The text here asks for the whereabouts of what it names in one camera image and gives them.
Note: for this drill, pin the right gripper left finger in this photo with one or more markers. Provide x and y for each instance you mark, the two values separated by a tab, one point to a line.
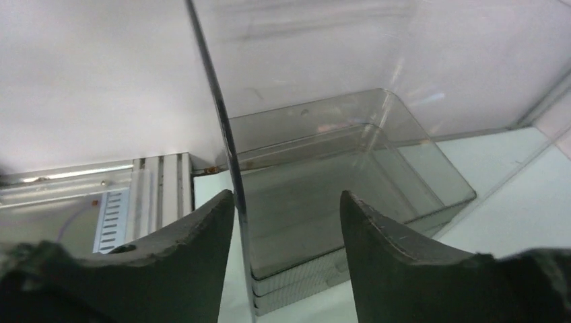
175	274

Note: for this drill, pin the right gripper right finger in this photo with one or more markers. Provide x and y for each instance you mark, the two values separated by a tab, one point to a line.
400	275

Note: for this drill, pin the clear acrylic bin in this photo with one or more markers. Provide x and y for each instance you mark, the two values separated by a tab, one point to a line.
452	117

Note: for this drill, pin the aluminium frame rail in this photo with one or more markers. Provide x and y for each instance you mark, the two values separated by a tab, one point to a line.
96	208

